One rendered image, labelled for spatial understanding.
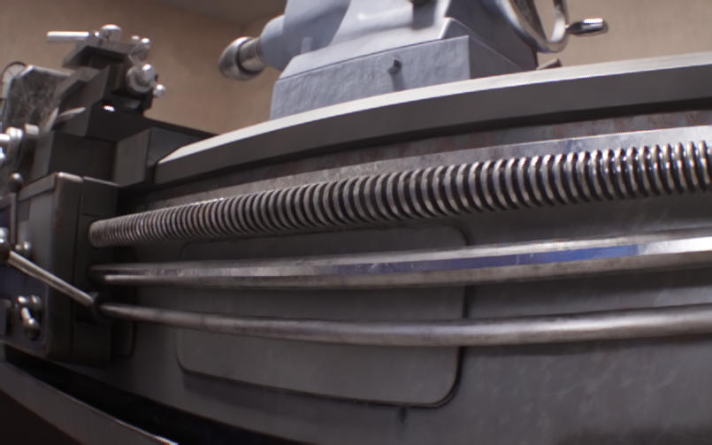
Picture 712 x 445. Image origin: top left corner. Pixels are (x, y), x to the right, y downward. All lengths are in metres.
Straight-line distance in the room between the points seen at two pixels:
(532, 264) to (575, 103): 0.16
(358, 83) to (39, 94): 1.45
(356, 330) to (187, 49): 6.09
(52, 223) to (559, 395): 0.78
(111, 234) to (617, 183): 0.73
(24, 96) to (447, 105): 1.67
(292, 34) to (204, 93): 5.50
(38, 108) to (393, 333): 1.74
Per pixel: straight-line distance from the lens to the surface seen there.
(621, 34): 4.50
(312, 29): 1.20
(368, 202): 0.67
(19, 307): 1.13
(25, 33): 5.94
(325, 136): 0.84
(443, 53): 0.89
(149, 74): 1.28
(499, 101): 0.70
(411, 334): 0.63
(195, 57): 6.72
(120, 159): 1.21
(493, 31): 1.05
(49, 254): 1.12
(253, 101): 6.56
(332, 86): 1.00
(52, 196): 1.14
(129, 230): 1.01
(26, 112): 2.22
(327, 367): 0.81
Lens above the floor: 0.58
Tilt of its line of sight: 9 degrees up
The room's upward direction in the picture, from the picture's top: 4 degrees clockwise
